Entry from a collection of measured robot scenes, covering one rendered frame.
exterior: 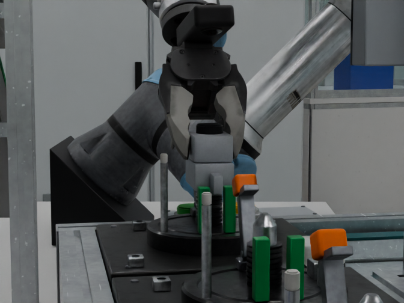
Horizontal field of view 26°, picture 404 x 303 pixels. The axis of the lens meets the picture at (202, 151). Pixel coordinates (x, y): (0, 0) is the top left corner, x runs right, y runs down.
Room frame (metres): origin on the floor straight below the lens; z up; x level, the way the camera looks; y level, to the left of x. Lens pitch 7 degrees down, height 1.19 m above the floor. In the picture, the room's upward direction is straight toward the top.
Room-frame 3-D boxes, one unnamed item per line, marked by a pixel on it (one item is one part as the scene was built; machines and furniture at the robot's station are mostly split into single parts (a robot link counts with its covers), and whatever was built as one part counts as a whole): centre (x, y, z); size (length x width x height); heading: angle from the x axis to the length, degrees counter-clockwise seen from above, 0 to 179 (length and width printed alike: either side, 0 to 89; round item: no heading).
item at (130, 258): (0.86, 0.07, 0.97); 0.02 x 0.02 x 0.01; 10
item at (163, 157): (0.93, 0.04, 1.03); 0.01 x 0.01 x 0.08
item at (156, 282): (0.77, 0.04, 0.98); 0.02 x 0.02 x 0.01; 10
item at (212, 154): (0.96, -0.01, 1.07); 0.08 x 0.04 x 0.07; 10
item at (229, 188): (0.93, -0.03, 1.01); 0.01 x 0.01 x 0.05; 10
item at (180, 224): (0.97, -0.01, 0.98); 0.14 x 0.14 x 0.02
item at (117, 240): (0.97, -0.01, 0.96); 0.24 x 0.24 x 0.02; 10
